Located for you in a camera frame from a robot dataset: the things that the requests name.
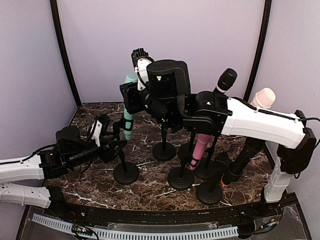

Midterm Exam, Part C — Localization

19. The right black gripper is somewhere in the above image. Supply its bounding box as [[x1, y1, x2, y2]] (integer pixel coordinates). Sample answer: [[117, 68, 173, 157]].
[[120, 80, 177, 127]]

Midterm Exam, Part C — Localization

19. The mint green microphone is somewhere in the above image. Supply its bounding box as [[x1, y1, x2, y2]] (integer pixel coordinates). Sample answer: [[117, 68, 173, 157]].
[[122, 74, 139, 142]]

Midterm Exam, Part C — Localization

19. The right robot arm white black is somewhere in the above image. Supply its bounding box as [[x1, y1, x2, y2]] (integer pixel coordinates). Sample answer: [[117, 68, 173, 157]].
[[119, 57, 318, 217]]

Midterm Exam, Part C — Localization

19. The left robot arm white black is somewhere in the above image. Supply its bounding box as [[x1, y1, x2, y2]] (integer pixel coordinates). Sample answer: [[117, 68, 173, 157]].
[[0, 126, 127, 218]]

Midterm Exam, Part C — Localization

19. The black mic stand blue mic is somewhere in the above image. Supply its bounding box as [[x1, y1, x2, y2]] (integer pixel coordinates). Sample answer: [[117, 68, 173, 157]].
[[152, 123, 176, 162]]

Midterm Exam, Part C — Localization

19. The black mic stand cream mic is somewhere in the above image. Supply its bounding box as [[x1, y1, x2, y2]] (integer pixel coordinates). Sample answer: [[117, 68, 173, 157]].
[[194, 136, 219, 180]]

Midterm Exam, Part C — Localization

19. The black microphone orange base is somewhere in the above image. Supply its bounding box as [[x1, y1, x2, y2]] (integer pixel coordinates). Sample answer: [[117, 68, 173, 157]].
[[221, 137, 266, 186]]

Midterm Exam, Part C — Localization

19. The cream pink microphone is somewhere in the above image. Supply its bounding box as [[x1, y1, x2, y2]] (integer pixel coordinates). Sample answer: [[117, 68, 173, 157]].
[[250, 87, 276, 109]]

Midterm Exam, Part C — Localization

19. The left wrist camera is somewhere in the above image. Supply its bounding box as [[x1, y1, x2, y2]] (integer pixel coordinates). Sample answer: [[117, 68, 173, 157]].
[[89, 114, 110, 147]]

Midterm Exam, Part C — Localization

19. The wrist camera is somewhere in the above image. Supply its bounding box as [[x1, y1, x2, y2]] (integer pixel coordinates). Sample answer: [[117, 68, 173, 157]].
[[131, 48, 155, 91], [89, 114, 110, 147]]

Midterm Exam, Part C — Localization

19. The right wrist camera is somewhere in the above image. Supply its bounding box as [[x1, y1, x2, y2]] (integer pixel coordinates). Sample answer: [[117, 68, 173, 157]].
[[131, 48, 155, 91]]

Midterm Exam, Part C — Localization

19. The black microphone white ring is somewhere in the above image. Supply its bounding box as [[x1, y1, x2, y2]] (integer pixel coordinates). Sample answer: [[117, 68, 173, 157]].
[[212, 68, 238, 94]]

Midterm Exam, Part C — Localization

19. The white slotted cable duct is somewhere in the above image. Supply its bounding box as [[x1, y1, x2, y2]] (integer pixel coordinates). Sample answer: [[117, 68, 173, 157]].
[[31, 213, 239, 240]]

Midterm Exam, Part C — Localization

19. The black front table rail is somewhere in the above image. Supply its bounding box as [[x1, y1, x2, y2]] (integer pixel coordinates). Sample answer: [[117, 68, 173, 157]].
[[44, 201, 284, 226]]

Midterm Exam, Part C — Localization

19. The left black frame post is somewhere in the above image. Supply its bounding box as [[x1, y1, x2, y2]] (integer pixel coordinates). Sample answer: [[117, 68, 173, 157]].
[[49, 0, 82, 108]]

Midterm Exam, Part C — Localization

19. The black frame post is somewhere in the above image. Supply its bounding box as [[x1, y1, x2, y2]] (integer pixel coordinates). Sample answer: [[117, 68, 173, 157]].
[[49, 0, 82, 108], [243, 0, 272, 102]]

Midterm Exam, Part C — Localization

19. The right black frame post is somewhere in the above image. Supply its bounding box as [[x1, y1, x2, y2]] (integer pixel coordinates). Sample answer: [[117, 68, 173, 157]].
[[243, 0, 272, 102]]

